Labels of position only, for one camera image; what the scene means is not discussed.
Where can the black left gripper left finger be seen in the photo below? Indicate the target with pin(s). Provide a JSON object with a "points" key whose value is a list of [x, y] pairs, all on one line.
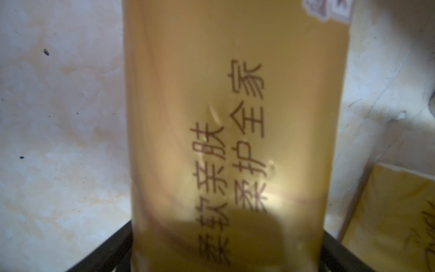
{"points": [[112, 256]]}

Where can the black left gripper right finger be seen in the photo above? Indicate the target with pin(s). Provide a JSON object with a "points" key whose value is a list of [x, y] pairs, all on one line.
{"points": [[336, 258]]}

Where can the gold tissue pack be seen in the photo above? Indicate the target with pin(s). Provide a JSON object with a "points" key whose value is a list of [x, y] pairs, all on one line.
{"points": [[232, 115], [392, 228]]}

